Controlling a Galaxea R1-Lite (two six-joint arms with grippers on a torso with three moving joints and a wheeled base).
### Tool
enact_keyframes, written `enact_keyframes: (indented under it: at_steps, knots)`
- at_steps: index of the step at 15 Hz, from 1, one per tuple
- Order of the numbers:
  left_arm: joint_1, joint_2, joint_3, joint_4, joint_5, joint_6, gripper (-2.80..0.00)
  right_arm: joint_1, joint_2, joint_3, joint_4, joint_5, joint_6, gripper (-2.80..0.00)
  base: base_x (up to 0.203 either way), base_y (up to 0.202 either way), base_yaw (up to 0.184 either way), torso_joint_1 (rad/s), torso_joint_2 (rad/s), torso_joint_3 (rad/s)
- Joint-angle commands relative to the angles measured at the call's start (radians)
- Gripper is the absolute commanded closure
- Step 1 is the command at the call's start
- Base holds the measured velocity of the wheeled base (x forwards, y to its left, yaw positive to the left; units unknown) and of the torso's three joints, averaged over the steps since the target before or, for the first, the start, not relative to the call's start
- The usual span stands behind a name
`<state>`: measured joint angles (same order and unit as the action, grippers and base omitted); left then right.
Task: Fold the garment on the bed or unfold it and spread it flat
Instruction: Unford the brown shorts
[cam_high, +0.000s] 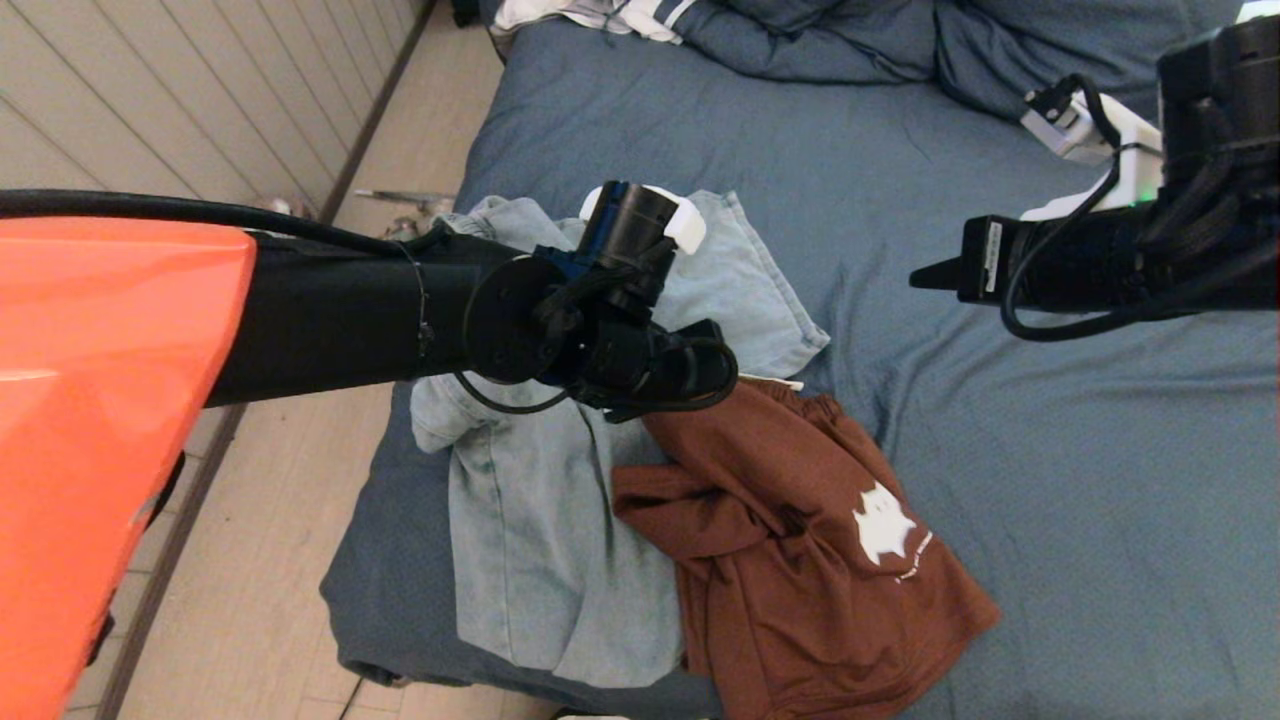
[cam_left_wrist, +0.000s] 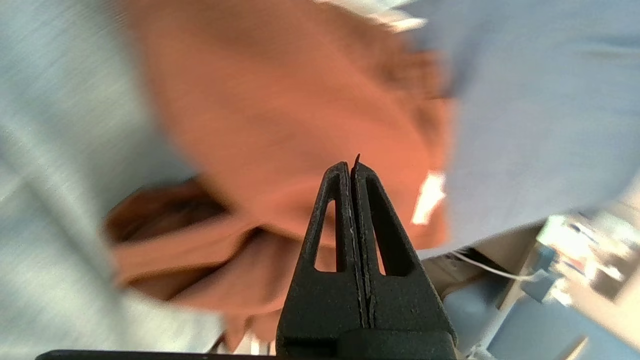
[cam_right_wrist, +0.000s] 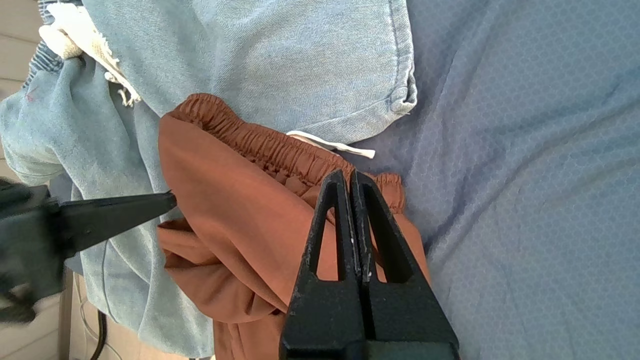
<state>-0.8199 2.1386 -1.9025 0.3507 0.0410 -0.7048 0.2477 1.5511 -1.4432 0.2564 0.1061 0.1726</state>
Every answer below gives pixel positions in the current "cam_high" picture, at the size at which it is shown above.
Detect light blue denim shorts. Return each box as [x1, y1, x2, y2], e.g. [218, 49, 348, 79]
[410, 190, 831, 691]

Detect rust brown shorts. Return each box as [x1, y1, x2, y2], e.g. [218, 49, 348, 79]
[612, 375, 1001, 720]

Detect blue bed cover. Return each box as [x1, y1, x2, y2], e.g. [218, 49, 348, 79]
[320, 0, 1280, 720]

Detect crumpled blue duvet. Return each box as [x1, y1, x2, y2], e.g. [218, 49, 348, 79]
[680, 0, 1241, 121]

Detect thin silver metal rod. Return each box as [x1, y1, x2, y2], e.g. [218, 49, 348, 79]
[354, 190, 456, 209]

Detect white striped garment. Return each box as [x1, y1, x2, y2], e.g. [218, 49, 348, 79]
[492, 0, 701, 44]

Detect smooth black right arm cable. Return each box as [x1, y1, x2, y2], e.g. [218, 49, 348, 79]
[1000, 75, 1280, 343]

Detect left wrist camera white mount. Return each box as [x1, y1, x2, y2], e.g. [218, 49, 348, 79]
[580, 185, 706, 256]

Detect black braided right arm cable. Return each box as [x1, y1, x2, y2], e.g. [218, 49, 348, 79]
[1140, 100, 1251, 256]

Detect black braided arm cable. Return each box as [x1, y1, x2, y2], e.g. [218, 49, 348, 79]
[1140, 100, 1251, 256]
[0, 188, 641, 341]

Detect thin black left gripper cable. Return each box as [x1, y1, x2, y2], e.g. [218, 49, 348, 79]
[452, 338, 741, 416]

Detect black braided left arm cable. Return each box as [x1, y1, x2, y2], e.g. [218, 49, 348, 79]
[0, 188, 641, 341]

